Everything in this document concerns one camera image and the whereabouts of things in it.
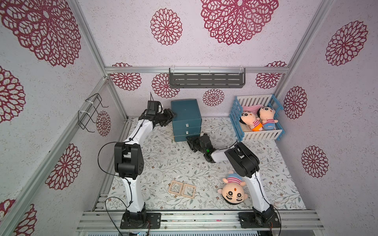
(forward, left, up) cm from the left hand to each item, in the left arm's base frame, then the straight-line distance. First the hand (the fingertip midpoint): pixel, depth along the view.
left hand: (175, 116), depth 94 cm
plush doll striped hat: (-44, -31, -10) cm, 54 cm away
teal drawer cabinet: (-4, -8, 0) cm, 9 cm away
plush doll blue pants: (+6, -62, -5) cm, 62 cm away
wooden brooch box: (-38, -1, -20) cm, 43 cm away
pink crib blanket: (+18, -58, -10) cm, 62 cm away
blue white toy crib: (+21, -66, -5) cm, 70 cm away
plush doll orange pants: (-1, -56, -11) cm, 57 cm away
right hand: (-5, -8, -15) cm, 18 cm away
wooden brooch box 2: (-41, -9, -19) cm, 46 cm away
